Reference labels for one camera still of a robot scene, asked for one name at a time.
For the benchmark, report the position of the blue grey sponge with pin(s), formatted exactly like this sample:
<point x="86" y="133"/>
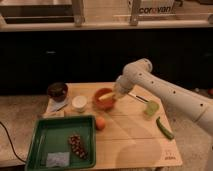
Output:
<point x="58" y="159"/>

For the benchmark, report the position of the yellow banana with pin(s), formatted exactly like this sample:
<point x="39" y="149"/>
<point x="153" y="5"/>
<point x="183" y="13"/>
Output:
<point x="106" y="96"/>

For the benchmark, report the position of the orange fruit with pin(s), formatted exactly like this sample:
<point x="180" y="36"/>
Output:
<point x="100" y="123"/>

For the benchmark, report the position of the green cup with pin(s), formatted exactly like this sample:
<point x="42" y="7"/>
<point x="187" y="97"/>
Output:
<point x="151" y="108"/>

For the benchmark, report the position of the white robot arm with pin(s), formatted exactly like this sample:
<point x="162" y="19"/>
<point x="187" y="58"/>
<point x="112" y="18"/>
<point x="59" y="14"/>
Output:
<point x="197" y="107"/>

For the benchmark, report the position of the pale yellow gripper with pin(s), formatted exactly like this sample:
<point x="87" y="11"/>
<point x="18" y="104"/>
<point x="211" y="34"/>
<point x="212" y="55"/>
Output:
<point x="118" y="94"/>

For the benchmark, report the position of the white cloth with knife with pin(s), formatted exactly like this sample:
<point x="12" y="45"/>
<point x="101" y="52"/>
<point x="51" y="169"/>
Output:
<point x="55" y="106"/>

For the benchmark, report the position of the green plastic tray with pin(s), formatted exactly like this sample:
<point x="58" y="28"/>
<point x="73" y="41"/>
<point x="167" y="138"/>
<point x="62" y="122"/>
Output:
<point x="51" y="136"/>

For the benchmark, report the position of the red grape bunch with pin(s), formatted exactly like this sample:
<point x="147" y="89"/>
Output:
<point x="77" y="146"/>

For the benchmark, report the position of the dark brown bowl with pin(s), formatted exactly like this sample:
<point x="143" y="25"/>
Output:
<point x="57" y="91"/>

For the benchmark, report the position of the red bowl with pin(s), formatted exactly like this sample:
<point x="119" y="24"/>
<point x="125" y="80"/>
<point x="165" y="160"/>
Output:
<point x="105" y="104"/>

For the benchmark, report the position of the cardboard box with lettering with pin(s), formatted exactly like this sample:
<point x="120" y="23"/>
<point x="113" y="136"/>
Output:
<point x="156" y="6"/>

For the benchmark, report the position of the white cup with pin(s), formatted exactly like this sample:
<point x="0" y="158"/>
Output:
<point x="79" y="103"/>

